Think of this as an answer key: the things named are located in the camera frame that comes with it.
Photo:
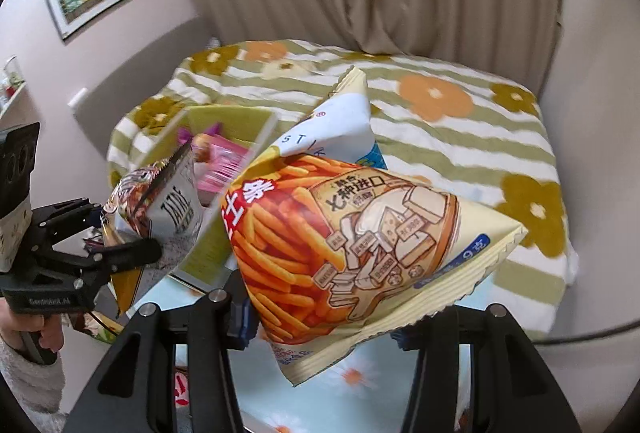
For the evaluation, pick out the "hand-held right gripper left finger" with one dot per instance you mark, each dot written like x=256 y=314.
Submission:
x=244 y=318

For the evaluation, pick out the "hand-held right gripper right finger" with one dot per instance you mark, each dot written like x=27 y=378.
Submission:
x=450 y=348

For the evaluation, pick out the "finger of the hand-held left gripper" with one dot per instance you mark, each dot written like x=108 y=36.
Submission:
x=65 y=215
x=125 y=255

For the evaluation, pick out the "grey white snack packet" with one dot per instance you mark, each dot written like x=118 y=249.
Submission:
x=170 y=203

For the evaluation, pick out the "pink white snack packet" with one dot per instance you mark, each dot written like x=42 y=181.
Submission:
x=222 y=163

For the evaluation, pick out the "orange sticks snack bag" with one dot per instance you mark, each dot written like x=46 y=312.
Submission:
x=350 y=233

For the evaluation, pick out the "purple snack bag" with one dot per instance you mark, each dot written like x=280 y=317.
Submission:
x=186 y=133

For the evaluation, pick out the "green cardboard box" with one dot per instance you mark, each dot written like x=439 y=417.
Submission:
x=225 y=118

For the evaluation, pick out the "person's left forearm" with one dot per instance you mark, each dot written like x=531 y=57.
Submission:
x=27 y=393

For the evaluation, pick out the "person's left hand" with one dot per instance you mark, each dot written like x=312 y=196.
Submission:
x=47 y=335

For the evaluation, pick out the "light blue daisy tablecloth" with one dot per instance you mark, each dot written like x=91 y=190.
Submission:
x=310 y=398

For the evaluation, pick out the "green striped floral blanket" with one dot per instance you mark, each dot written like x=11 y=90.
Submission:
x=450 y=113

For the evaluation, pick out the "wall shelf with items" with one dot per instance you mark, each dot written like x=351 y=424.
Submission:
x=11 y=80

